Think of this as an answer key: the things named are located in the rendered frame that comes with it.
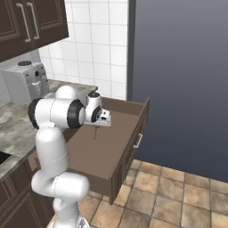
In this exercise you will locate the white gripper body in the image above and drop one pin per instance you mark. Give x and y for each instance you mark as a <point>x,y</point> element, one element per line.
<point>102,122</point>

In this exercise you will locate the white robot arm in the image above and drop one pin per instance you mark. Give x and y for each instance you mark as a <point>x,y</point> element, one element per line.
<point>50,148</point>

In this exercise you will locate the open brown wooden drawer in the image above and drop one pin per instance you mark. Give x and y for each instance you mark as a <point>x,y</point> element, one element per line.
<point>98,148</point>

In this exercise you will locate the grey coffee machine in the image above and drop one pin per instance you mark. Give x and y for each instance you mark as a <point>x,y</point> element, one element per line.
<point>20,83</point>

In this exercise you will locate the black sink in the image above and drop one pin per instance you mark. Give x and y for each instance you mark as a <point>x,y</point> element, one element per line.
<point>3,157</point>

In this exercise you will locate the dark brown lower cupboard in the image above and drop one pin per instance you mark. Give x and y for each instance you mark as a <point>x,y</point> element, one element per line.
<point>14,199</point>

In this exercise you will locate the dark brown upper cupboard door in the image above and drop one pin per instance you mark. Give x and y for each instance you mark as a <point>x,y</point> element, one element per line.
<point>10,29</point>
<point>50,17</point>

